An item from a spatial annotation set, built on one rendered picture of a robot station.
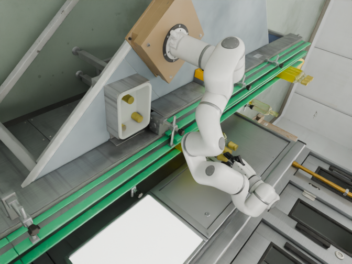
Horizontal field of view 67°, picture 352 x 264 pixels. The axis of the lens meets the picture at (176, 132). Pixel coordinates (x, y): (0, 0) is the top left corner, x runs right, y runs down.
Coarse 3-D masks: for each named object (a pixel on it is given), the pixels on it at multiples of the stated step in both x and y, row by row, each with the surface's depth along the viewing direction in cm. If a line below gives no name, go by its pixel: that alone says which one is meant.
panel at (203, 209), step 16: (176, 176) 131; (192, 176) 133; (160, 192) 122; (176, 192) 124; (192, 192) 125; (208, 192) 126; (224, 192) 127; (128, 208) 114; (176, 208) 116; (192, 208) 118; (208, 208) 119; (224, 208) 120; (192, 224) 111; (208, 224) 113; (208, 240) 108; (192, 256) 101
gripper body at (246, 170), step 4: (244, 160) 118; (236, 164) 117; (240, 164) 116; (244, 164) 117; (248, 164) 117; (236, 168) 117; (240, 168) 115; (244, 168) 115; (248, 168) 115; (240, 172) 116; (244, 172) 114; (248, 172) 113; (252, 172) 114; (248, 176) 113; (252, 176) 113
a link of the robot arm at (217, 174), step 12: (192, 156) 93; (192, 168) 94; (204, 168) 90; (216, 168) 87; (228, 168) 89; (204, 180) 90; (216, 180) 86; (228, 180) 87; (240, 180) 91; (228, 192) 92
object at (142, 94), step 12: (144, 84) 106; (120, 96) 98; (144, 96) 114; (120, 108) 102; (132, 108) 118; (144, 108) 117; (120, 120) 105; (132, 120) 120; (144, 120) 121; (120, 132) 108; (132, 132) 115
